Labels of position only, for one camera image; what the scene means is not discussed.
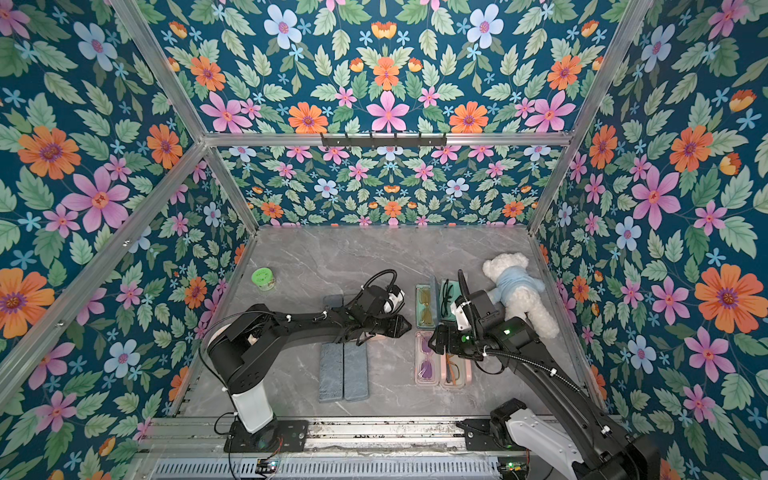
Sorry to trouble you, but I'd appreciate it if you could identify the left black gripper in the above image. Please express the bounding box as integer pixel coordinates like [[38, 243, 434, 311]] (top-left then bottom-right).
[[361, 312, 415, 338]]

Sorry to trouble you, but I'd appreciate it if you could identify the grey case with red glasses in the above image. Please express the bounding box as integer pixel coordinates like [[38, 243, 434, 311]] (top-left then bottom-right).
[[323, 294, 345, 309]]

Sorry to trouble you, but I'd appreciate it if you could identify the grey case with white glasses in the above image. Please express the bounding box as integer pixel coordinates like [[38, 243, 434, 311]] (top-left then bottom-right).
[[318, 343, 344, 403]]

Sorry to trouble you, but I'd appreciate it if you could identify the grey case with yellow glasses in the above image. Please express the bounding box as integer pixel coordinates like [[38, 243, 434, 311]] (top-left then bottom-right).
[[343, 342, 369, 402]]

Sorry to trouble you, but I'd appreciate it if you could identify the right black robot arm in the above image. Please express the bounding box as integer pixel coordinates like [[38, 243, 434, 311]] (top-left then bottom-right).
[[429, 275, 661, 479]]

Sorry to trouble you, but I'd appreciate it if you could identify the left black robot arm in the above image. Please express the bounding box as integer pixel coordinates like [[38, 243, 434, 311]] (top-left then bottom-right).
[[205, 269, 412, 435]]

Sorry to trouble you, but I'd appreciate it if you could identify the green case with olive glasses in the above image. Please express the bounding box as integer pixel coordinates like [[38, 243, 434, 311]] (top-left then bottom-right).
[[415, 276, 438, 330]]

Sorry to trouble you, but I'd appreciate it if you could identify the green case with black glasses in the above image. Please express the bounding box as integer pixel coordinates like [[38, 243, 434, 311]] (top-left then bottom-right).
[[438, 279, 461, 322]]

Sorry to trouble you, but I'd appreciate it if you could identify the white teddy bear blue shirt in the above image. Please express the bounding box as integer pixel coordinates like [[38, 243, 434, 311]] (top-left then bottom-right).
[[482, 253, 560, 339]]

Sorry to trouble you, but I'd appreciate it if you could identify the green lidded small jar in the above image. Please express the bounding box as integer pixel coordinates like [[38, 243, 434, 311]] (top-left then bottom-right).
[[250, 267, 276, 291]]

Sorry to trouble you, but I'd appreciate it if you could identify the black hook rack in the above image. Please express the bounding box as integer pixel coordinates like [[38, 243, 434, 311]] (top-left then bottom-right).
[[320, 133, 448, 149]]

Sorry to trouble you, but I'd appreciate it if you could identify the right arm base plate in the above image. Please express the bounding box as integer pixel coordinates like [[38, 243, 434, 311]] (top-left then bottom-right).
[[456, 419, 511, 452]]

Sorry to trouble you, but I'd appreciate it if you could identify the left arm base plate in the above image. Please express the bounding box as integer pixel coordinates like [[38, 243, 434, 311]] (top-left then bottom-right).
[[224, 419, 309, 453]]

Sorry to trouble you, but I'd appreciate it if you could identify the aluminium front rail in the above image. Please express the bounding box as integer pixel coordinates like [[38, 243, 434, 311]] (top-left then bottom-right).
[[143, 416, 631, 457]]

